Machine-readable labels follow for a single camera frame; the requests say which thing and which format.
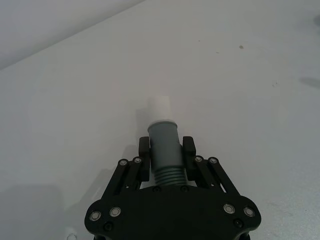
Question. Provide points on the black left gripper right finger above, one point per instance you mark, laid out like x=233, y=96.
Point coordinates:
x=189, y=162

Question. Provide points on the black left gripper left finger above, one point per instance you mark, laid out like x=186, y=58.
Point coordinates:
x=144, y=162

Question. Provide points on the cream vacuum bottle steel neck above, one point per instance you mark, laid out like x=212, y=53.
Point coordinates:
x=165, y=147

